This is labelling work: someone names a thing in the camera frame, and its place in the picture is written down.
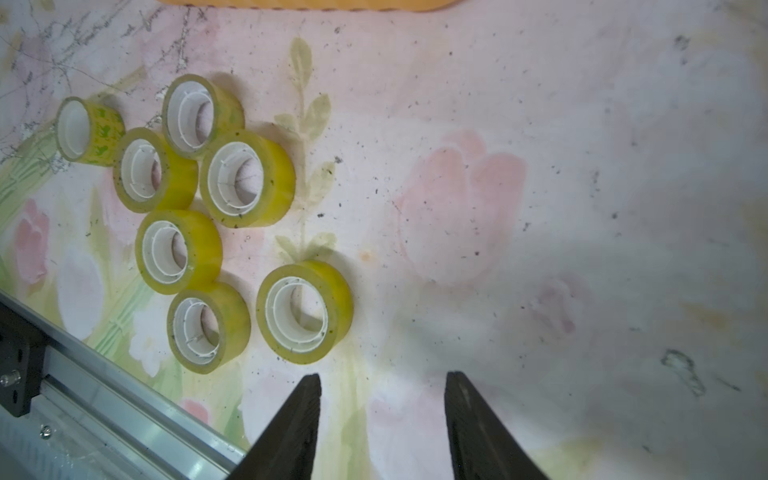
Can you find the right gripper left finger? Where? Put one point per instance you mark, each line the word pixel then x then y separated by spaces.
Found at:
pixel 286 448

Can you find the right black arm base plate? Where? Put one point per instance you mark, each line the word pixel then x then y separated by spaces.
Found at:
pixel 22 353

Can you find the yellow plastic storage box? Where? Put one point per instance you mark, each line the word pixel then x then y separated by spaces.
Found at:
pixel 321 5

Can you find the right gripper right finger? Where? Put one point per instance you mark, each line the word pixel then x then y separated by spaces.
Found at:
pixel 481 447

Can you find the aluminium mounting rail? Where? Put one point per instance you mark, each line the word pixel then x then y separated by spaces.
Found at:
pixel 93 420

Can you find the transparent tape roll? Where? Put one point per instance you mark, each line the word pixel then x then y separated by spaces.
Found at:
pixel 149 175
pixel 247 180
pixel 88 132
pixel 282 331
pixel 196 112
pixel 187 339
pixel 177 249

